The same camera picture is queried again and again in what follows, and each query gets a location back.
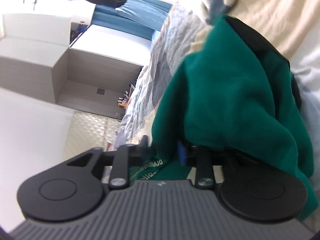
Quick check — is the green zip hoodie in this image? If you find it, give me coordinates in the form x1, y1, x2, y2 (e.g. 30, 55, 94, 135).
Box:
129, 15, 318, 220

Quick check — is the blue curtain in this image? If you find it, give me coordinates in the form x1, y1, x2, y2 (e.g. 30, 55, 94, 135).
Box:
91, 0, 172, 40

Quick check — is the cream quilted headboard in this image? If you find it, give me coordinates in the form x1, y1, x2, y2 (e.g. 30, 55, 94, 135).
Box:
63, 111, 120, 160

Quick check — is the grey wooden wardrobe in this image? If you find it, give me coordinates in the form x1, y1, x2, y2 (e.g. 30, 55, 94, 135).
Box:
1, 13, 151, 119

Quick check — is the patchwork checked bed quilt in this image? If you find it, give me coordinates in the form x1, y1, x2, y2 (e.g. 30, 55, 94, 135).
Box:
114, 0, 319, 191

